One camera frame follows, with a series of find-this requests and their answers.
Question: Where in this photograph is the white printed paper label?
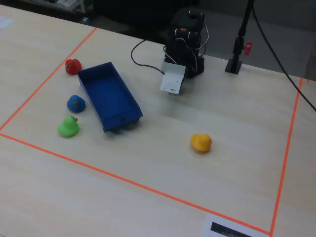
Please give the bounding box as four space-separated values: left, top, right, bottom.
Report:
201 213 271 237

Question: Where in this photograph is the blue rubber duck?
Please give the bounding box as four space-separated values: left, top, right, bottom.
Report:
66 94 86 114

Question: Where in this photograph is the green rubber duck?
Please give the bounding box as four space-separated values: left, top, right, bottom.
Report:
57 115 79 139

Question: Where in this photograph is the thin black table cable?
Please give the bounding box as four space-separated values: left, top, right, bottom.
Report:
130 39 165 73

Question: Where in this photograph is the orange tape line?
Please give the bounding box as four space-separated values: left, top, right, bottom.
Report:
0 27 98 131

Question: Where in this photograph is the long black hanging cable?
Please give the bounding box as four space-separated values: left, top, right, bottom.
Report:
251 6 316 112

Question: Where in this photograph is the black camera stand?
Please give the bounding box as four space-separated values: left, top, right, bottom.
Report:
224 0 255 75

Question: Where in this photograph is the blue plastic box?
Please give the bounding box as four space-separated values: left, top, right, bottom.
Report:
77 61 143 133

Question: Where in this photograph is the white arm wire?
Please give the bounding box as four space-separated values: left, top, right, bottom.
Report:
197 22 210 54

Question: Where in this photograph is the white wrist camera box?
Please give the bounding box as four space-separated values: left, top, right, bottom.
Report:
159 61 187 95

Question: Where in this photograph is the red rubber duck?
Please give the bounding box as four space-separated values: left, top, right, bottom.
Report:
65 58 82 76

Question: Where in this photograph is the yellow rubber duck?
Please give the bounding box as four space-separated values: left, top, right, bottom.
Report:
190 133 213 153

